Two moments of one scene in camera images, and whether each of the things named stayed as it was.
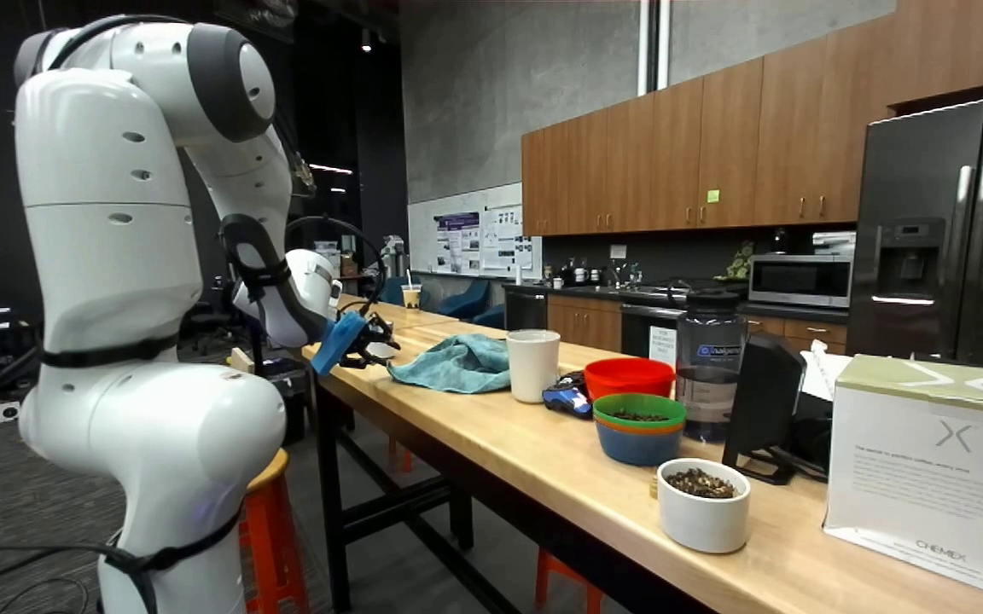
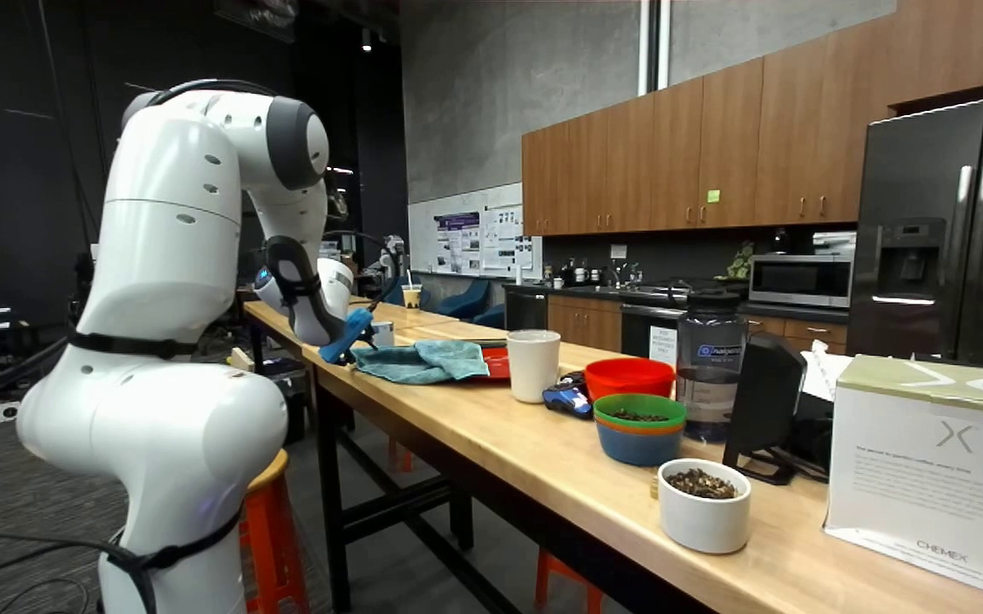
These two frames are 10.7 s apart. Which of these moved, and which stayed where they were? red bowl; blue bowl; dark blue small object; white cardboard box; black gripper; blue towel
Moved: black gripper; blue towel
Stayed: blue bowl; white cardboard box; red bowl; dark blue small object
